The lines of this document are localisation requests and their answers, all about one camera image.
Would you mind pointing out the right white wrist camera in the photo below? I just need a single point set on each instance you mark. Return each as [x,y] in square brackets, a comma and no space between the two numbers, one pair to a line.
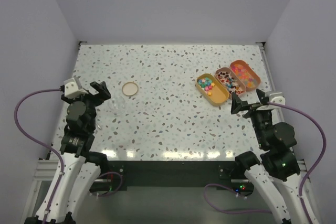
[274,97]

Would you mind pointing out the aluminium frame rail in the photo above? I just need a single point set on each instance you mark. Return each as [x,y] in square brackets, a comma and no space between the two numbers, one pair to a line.
[43,174]

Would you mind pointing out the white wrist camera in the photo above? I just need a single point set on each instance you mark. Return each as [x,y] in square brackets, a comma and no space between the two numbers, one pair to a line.
[274,97]
[72,88]

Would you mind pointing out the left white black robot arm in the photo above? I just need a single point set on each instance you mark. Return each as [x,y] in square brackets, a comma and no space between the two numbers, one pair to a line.
[78,167]

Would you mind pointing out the clear glass jar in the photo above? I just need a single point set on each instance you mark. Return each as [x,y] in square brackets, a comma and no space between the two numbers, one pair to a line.
[117,105]

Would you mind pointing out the orange tray of gummy candies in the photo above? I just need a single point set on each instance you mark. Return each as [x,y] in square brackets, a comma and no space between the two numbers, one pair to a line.
[245,74]

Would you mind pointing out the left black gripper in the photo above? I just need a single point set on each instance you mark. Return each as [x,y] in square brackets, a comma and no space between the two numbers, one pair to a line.
[103,93]

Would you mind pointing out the yellow tray of star candies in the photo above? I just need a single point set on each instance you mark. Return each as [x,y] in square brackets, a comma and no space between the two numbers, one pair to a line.
[210,88]

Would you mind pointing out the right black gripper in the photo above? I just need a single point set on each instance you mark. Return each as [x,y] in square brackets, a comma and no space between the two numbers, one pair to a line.
[237,104]

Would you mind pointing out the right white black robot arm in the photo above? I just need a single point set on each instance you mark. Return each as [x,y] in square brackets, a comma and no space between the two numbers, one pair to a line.
[275,174]

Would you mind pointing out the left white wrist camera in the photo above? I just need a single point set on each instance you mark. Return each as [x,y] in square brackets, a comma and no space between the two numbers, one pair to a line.
[72,88]

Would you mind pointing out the round wooden jar lid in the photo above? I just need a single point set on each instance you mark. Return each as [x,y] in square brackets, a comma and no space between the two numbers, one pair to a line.
[130,88]

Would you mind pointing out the pink tray of lollipops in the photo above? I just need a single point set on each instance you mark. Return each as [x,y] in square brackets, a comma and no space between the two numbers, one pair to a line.
[230,81]

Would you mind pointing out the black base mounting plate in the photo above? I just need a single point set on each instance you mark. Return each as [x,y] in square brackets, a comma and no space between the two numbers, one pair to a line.
[179,174]

